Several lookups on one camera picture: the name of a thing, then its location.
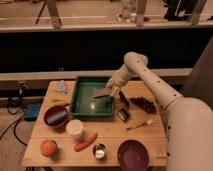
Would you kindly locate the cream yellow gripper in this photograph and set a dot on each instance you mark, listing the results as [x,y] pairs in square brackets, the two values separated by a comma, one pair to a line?
[115,91]

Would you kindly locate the orange fruit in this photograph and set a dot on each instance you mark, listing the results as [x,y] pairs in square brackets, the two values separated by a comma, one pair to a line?
[48,147]

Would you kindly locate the silver fork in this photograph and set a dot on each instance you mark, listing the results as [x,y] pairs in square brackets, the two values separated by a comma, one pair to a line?
[146,123]

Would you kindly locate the bunch of dark grapes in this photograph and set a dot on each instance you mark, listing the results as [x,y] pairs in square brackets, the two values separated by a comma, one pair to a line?
[144,104]

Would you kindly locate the green plastic tray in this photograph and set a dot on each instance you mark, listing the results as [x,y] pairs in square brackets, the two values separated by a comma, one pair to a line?
[84,105]

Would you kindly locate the dark red bowl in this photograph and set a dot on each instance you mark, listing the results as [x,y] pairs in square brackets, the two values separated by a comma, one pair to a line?
[56,116]

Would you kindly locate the orange carrot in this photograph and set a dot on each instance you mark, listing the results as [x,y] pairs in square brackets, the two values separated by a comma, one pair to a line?
[86,143]

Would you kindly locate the light blue cloth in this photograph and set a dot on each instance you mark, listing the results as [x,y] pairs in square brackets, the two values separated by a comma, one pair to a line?
[61,87]

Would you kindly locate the small metal cup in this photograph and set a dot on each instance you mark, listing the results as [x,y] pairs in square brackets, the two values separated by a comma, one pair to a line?
[99,151]

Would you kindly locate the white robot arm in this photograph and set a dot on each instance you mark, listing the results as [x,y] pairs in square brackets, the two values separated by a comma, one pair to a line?
[190,120]

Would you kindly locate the blue box on floor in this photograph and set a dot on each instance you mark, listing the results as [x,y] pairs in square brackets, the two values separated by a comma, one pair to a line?
[32,111]

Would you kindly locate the white cup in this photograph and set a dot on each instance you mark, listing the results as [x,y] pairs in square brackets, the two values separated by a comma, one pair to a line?
[75,129]

